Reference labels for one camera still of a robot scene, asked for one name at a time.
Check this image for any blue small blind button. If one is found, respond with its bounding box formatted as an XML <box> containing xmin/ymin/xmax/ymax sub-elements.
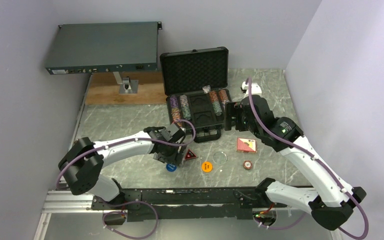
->
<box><xmin>166</xmin><ymin>163</ymin><xmax>177</xmax><ymax>172</ymax></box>

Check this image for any orange big blind button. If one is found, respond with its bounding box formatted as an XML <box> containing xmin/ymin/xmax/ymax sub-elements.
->
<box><xmin>201</xmin><ymin>161</ymin><xmax>213</xmax><ymax>173</ymax></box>

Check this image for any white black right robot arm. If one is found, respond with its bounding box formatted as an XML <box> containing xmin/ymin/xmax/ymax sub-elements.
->
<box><xmin>224</xmin><ymin>95</ymin><xmax>367</xmax><ymax>231</ymax></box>

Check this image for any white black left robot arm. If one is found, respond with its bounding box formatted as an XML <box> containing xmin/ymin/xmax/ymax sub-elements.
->
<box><xmin>58</xmin><ymin>123</ymin><xmax>188</xmax><ymax>210</ymax></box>

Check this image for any black poker set case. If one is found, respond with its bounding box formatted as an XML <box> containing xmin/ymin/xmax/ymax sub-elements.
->
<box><xmin>159</xmin><ymin>46</ymin><xmax>232</xmax><ymax>143</ymax></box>

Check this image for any red black far chip stack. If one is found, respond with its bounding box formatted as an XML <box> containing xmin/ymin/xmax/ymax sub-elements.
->
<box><xmin>219</xmin><ymin>89</ymin><xmax>230</xmax><ymax>104</ymax></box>

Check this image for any red black chip stack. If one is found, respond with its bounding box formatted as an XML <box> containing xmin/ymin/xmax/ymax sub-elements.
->
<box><xmin>208</xmin><ymin>91</ymin><xmax>219</xmax><ymax>103</ymax></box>
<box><xmin>219</xmin><ymin>89</ymin><xmax>230</xmax><ymax>104</ymax></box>

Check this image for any green blue right chip stack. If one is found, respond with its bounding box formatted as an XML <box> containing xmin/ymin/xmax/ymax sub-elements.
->
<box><xmin>211</xmin><ymin>101</ymin><xmax>223</xmax><ymax>116</ymax></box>

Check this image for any green blue chip stack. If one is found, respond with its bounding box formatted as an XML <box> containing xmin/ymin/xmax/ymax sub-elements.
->
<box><xmin>211</xmin><ymin>101</ymin><xmax>223</xmax><ymax>116</ymax></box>
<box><xmin>182</xmin><ymin>105</ymin><xmax>192</xmax><ymax>121</ymax></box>

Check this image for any red triangular dealer button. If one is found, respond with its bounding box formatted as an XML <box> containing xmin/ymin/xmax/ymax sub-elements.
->
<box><xmin>184</xmin><ymin>149</ymin><xmax>198</xmax><ymax>161</ymax></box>

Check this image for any red playing card deck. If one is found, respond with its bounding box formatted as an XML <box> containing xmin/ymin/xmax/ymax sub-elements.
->
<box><xmin>236</xmin><ymin>138</ymin><xmax>257</xmax><ymax>153</ymax></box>

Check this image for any clear plastic wrapper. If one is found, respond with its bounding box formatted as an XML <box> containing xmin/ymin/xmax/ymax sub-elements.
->
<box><xmin>202</xmin><ymin>85</ymin><xmax>211</xmax><ymax>94</ymax></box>

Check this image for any clear round plastic disc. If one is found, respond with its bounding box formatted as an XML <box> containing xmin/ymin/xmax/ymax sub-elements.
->
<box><xmin>213</xmin><ymin>151</ymin><xmax>228</xmax><ymax>165</ymax></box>

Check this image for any multicolour poker chip stack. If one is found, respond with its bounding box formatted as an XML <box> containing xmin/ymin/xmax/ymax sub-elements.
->
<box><xmin>171</xmin><ymin>107</ymin><xmax>183</xmax><ymax>128</ymax></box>

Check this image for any purple poker chip stack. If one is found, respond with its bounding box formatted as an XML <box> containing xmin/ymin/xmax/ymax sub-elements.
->
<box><xmin>169</xmin><ymin>95</ymin><xmax>179</xmax><ymax>109</ymax></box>

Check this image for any wooden board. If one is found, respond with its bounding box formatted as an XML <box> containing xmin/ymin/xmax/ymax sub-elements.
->
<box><xmin>85</xmin><ymin>71</ymin><xmax>167</xmax><ymax>105</ymax></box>

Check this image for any grey rack network device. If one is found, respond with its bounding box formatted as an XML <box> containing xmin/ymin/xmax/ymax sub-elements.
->
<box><xmin>44</xmin><ymin>21</ymin><xmax>162</xmax><ymax>75</ymax></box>

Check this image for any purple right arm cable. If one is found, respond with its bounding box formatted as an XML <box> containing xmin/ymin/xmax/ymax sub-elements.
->
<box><xmin>246</xmin><ymin>77</ymin><xmax>369</xmax><ymax>240</ymax></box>

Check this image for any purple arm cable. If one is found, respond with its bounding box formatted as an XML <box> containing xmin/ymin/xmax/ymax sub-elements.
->
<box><xmin>246</xmin><ymin>77</ymin><xmax>369</xmax><ymax>240</ymax></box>
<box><xmin>55</xmin><ymin>119</ymin><xmax>197</xmax><ymax>239</ymax></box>

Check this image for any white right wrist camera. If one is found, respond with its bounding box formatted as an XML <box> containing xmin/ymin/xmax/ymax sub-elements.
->
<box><xmin>239</xmin><ymin>81</ymin><xmax>262</xmax><ymax>99</ymax></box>

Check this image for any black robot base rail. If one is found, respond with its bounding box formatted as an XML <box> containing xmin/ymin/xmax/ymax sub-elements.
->
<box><xmin>91</xmin><ymin>187</ymin><xmax>274</xmax><ymax>222</ymax></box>

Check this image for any grey metal bracket stand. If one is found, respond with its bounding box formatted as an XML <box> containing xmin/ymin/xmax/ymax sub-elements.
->
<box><xmin>113</xmin><ymin>72</ymin><xmax>139</xmax><ymax>95</ymax></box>

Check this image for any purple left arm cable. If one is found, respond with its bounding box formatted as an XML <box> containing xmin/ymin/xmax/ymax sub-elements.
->
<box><xmin>55</xmin><ymin>119</ymin><xmax>197</xmax><ymax>239</ymax></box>

